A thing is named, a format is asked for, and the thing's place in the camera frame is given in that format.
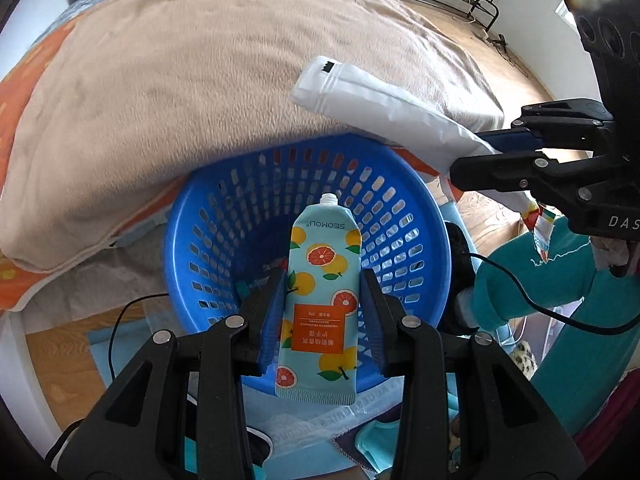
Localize power strip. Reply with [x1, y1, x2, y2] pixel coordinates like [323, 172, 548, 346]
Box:
[482, 30, 511, 53]

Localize colourful printed packet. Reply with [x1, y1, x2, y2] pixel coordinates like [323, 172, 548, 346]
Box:
[520, 200, 557, 263]

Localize black cable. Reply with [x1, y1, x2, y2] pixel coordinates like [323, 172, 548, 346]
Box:
[462, 252, 640, 335]
[107, 294, 171, 391]

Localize blue plastic basket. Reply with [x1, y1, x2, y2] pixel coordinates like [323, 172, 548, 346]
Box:
[164, 132, 453, 395]

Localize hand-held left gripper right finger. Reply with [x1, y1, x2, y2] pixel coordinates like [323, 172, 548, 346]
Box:
[360, 269, 586, 480]

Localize blue plaid bed sheet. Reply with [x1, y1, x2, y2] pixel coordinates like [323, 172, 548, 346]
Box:
[47, 0, 88, 31]

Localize white and blue snack packet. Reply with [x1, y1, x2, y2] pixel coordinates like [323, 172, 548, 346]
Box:
[291, 55, 531, 211]

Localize person's teal pants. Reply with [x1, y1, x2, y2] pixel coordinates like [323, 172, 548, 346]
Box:
[472, 232, 640, 441]

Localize person's right hand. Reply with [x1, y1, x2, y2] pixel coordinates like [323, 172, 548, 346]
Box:
[590, 235, 628, 278]

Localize beige blanket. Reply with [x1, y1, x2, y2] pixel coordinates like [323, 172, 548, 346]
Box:
[0, 0, 506, 275]

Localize light blue fruit-print tube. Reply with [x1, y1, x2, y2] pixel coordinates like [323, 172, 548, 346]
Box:
[274, 192, 362, 406]

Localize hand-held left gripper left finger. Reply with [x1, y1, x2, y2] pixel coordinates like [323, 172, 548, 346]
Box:
[47, 267, 288, 480]

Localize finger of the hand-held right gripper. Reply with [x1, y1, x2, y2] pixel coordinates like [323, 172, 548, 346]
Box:
[472, 100, 616, 153]
[448, 154, 621, 211]

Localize leopard print slipper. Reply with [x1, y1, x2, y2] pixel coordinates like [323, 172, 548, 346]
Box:
[510, 340, 538, 381]

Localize clear printed plastic bag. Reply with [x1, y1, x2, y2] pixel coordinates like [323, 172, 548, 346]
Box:
[270, 395, 401, 441]

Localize orange floral bed sheet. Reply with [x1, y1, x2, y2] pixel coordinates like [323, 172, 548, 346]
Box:
[0, 22, 171, 311]

